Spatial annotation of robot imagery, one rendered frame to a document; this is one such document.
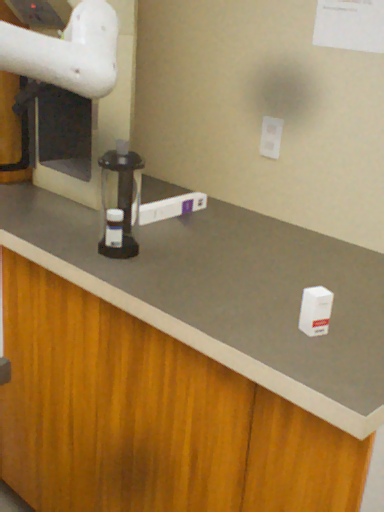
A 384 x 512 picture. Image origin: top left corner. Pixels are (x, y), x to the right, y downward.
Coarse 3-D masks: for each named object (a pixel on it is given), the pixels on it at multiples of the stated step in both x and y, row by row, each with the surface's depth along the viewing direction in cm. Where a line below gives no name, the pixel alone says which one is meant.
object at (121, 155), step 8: (120, 144) 149; (112, 152) 151; (120, 152) 150; (128, 152) 152; (136, 152) 153; (104, 160) 149; (112, 160) 148; (120, 160) 147; (128, 160) 148; (136, 160) 149
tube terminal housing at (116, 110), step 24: (120, 0) 173; (120, 24) 175; (120, 48) 177; (120, 72) 180; (120, 96) 182; (120, 120) 185; (96, 144) 182; (48, 168) 201; (96, 168) 184; (72, 192) 195; (96, 192) 187
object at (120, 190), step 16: (144, 160) 152; (112, 176) 149; (128, 176) 149; (112, 192) 150; (128, 192) 150; (112, 208) 151; (128, 208) 152; (112, 224) 153; (128, 224) 153; (112, 240) 154; (128, 240) 155
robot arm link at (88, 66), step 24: (0, 24) 133; (0, 48) 133; (24, 48) 135; (48, 48) 137; (72, 48) 139; (96, 48) 142; (24, 72) 138; (48, 72) 138; (72, 72) 139; (96, 72) 140; (96, 96) 144
